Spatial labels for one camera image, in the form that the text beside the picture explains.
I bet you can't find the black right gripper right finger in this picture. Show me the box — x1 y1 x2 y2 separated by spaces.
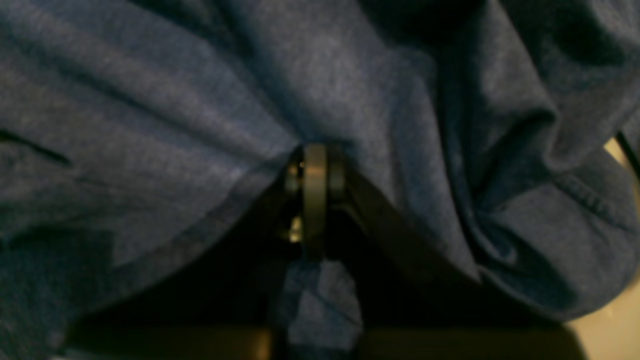
325 145 585 360

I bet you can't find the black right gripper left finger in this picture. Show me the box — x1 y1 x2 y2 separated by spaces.
65 145 329 360

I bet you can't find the blue t-shirt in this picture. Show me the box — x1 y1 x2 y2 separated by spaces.
1 0 639 360

